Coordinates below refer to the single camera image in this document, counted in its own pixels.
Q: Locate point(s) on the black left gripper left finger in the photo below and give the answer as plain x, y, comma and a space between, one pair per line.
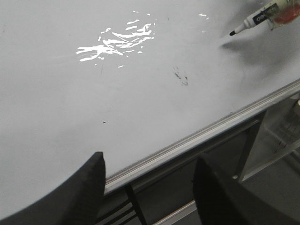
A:
76, 201

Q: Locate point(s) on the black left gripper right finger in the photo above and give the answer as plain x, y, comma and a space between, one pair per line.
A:
220, 200

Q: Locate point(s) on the white taped whiteboard marker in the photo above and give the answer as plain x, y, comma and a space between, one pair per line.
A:
277, 13

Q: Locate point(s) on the white whiteboard with aluminium frame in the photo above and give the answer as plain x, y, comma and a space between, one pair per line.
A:
130, 78

